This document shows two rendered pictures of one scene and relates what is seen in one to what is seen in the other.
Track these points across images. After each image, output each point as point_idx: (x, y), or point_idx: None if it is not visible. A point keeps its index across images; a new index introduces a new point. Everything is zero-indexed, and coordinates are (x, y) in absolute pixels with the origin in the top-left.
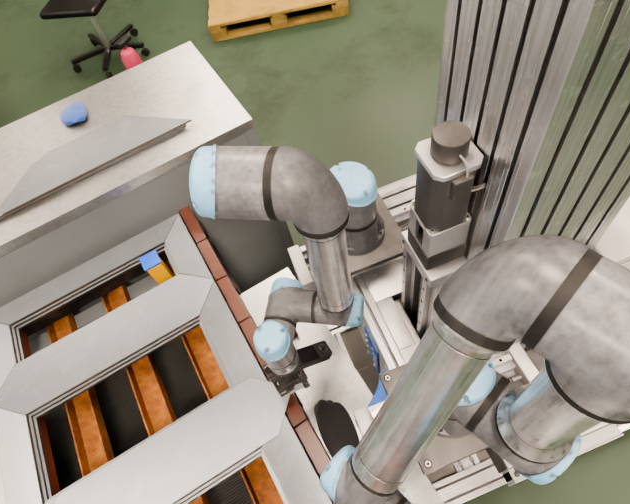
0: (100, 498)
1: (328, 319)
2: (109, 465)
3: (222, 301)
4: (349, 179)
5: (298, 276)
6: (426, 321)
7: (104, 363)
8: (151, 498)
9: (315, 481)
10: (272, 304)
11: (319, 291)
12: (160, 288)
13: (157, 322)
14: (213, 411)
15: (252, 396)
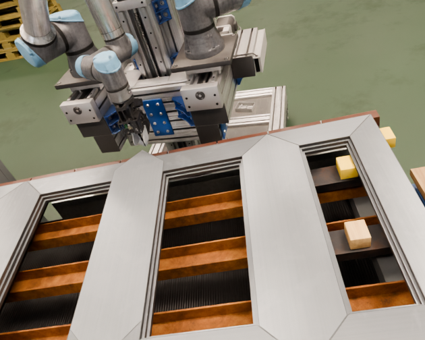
0: (105, 288)
1: (121, 48)
2: (86, 276)
3: (47, 178)
4: (62, 13)
5: (81, 103)
6: (162, 57)
7: None
8: (138, 245)
9: (205, 148)
10: (87, 61)
11: (104, 17)
12: None
13: (13, 223)
14: (115, 195)
15: (127, 171)
